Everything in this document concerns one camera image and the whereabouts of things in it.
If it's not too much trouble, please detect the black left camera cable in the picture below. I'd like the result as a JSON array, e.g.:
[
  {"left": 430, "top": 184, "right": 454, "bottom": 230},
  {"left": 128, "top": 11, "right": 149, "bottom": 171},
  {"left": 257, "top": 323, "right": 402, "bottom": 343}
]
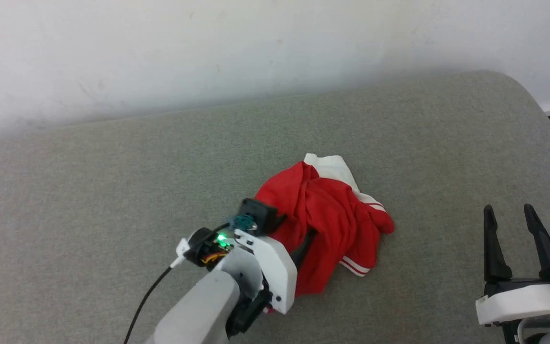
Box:
[{"left": 124, "top": 265, "right": 173, "bottom": 344}]

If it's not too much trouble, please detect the grey-green fabric sofa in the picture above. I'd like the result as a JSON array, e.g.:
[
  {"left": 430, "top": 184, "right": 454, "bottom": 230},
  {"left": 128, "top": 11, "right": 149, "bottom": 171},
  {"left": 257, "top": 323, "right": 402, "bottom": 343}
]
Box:
[{"left": 0, "top": 71, "right": 550, "bottom": 344}]

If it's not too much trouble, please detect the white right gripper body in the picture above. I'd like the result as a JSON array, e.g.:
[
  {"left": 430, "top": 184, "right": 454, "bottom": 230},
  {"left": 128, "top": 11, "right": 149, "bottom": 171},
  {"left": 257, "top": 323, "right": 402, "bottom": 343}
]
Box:
[{"left": 476, "top": 279, "right": 550, "bottom": 326}]

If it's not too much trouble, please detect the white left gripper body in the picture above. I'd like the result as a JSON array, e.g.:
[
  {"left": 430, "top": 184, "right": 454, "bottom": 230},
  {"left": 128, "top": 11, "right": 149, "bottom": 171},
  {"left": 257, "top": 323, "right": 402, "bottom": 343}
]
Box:
[{"left": 234, "top": 229, "right": 299, "bottom": 315}]

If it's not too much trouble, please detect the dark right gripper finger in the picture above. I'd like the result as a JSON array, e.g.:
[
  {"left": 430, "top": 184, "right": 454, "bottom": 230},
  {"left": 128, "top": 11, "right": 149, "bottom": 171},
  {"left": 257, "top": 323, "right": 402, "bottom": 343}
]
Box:
[
  {"left": 523, "top": 203, "right": 550, "bottom": 280},
  {"left": 483, "top": 204, "right": 513, "bottom": 283}
]

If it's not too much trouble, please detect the white left cable label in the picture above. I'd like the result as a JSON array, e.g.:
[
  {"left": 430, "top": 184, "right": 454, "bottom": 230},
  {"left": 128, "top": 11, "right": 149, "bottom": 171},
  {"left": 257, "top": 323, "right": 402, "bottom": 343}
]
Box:
[{"left": 170, "top": 238, "right": 190, "bottom": 269}]

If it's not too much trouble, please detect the red and white jersey shirt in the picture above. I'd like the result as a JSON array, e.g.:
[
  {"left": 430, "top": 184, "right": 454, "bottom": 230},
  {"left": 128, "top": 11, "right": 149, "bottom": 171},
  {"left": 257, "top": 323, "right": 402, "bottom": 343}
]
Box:
[{"left": 254, "top": 153, "right": 396, "bottom": 298}]

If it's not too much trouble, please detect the teal left camera plug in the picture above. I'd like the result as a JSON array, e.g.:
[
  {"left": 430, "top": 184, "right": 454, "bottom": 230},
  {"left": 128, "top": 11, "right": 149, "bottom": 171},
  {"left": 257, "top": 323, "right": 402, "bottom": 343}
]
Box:
[{"left": 229, "top": 215, "right": 258, "bottom": 233}]

